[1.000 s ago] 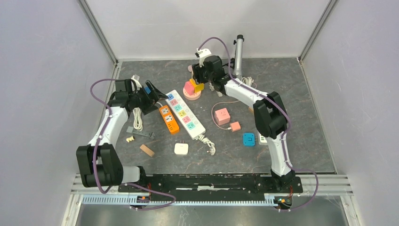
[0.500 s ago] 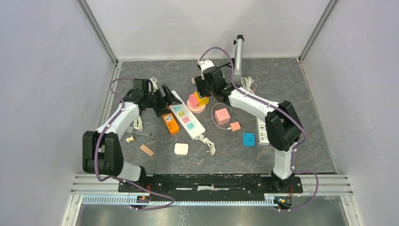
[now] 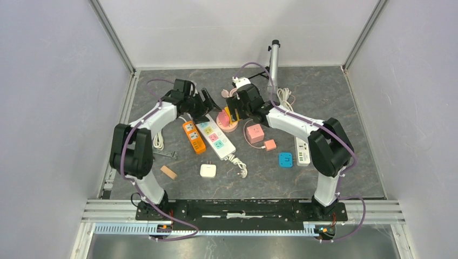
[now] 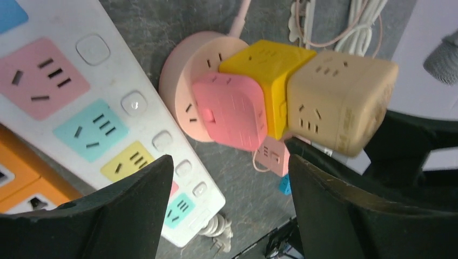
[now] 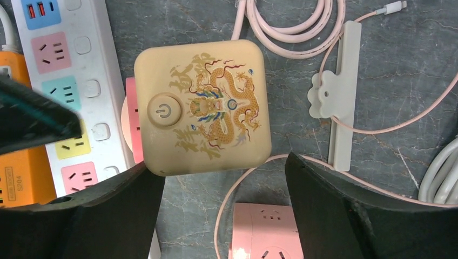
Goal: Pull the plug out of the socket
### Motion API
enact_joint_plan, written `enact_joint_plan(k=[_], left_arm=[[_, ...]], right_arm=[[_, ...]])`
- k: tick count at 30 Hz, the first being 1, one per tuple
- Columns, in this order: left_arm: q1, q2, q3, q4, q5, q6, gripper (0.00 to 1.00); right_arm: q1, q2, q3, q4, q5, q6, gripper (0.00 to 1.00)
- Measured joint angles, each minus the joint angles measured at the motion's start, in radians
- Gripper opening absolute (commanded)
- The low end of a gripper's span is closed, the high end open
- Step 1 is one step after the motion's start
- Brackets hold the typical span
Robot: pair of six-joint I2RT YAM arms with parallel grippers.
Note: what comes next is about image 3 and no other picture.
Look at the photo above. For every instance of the yellow cube adapter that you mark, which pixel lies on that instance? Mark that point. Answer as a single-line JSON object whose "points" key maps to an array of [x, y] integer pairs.
{"points": [[231, 118]]}

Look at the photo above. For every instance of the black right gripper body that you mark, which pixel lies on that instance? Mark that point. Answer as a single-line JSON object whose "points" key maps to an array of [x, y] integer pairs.
{"points": [[243, 111]]}

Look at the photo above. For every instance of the pink cube socket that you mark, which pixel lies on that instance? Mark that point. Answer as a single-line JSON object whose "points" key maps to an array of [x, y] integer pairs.
{"points": [[255, 134]]}

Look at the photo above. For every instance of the pink cube adapter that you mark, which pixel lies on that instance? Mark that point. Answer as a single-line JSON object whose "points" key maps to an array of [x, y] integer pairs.
{"points": [[222, 119]]}

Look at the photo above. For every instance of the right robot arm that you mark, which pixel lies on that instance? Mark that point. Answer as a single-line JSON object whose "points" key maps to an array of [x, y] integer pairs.
{"points": [[329, 147]]}

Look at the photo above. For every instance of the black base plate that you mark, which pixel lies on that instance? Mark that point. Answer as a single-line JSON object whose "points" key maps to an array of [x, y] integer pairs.
{"points": [[241, 215]]}

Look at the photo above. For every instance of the light blue cube socket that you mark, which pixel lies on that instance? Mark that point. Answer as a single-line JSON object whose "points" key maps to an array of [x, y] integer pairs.
{"points": [[285, 160]]}

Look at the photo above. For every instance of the silver microphone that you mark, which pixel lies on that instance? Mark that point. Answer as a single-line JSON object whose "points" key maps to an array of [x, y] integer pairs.
{"points": [[273, 66]]}

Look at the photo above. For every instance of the small salmon charger plug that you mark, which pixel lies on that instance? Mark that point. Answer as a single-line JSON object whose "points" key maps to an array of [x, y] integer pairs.
{"points": [[270, 145]]}

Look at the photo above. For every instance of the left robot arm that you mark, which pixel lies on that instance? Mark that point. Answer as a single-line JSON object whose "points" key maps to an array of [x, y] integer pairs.
{"points": [[132, 148]]}

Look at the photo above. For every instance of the white long power strip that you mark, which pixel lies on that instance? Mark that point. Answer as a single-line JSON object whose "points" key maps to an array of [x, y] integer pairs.
{"points": [[216, 138]]}

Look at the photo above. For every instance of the white plug adapter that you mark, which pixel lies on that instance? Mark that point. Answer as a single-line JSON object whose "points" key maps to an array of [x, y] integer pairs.
{"points": [[208, 170]]}

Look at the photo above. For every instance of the white small power strip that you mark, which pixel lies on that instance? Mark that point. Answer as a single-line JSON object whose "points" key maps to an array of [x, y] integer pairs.
{"points": [[302, 152]]}

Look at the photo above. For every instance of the orange power strip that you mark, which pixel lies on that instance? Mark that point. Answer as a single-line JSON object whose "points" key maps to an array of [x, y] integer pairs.
{"points": [[194, 137]]}

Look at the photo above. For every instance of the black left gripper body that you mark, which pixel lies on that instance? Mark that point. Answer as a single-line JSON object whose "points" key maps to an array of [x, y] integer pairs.
{"points": [[195, 107]]}

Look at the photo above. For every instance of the white strip cord plug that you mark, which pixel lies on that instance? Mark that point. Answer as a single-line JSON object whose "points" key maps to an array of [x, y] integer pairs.
{"points": [[237, 162]]}

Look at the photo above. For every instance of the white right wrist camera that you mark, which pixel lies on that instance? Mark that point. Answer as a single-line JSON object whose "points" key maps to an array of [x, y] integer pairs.
{"points": [[240, 82]]}

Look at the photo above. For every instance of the round pink socket base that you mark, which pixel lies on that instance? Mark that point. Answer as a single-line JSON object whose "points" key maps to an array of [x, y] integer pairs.
{"points": [[229, 129]]}

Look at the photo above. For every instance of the tan wooden block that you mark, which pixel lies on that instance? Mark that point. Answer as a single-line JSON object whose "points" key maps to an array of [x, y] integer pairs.
{"points": [[170, 173]]}

